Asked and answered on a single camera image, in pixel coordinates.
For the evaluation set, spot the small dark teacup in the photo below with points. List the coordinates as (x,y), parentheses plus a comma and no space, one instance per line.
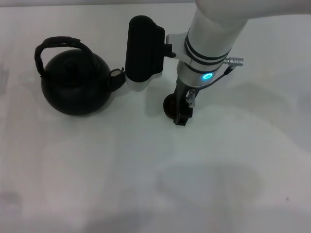
(168,106)

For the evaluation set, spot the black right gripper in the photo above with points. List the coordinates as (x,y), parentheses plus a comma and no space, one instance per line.
(183,102)

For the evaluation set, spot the black round teapot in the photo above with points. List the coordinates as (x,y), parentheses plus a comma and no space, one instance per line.
(73,94)

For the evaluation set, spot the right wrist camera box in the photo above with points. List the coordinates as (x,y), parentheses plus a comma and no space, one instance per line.
(143,48)

